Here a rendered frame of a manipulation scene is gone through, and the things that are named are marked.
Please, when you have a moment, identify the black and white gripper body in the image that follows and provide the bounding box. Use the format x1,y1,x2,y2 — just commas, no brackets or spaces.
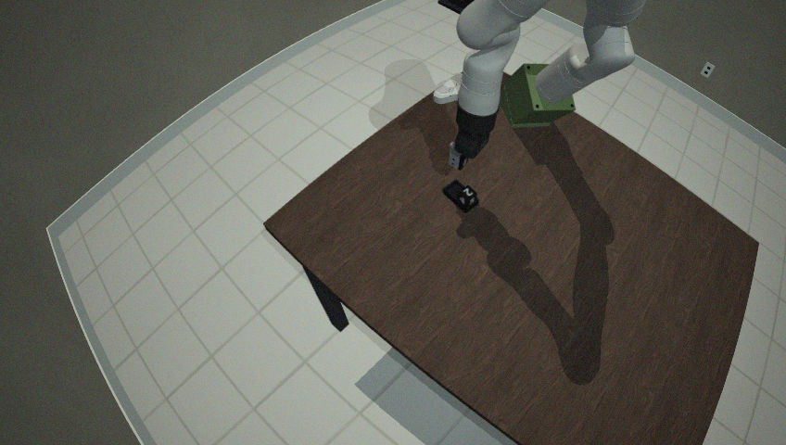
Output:
433,73,501,159

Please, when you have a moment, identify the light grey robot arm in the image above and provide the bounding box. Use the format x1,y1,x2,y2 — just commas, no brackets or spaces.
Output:
456,0,646,103

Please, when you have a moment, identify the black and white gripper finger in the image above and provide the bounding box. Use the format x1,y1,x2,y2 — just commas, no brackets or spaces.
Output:
449,142,461,169

